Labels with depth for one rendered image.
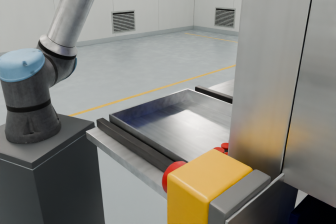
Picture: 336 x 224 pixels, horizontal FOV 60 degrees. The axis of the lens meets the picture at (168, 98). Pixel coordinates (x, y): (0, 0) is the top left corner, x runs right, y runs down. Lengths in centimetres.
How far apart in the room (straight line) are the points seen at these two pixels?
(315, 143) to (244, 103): 8
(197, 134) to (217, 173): 38
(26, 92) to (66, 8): 25
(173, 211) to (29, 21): 545
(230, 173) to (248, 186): 2
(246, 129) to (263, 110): 3
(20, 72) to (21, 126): 15
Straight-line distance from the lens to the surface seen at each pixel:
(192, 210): 28
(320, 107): 28
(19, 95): 85
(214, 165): 30
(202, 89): 88
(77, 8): 88
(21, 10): 562
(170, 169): 32
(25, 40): 568
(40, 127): 88
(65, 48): 93
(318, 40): 27
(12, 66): 83
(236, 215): 26
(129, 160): 58
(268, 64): 29
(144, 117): 74
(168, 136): 65
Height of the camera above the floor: 120
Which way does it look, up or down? 22 degrees down
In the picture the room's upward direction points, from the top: straight up
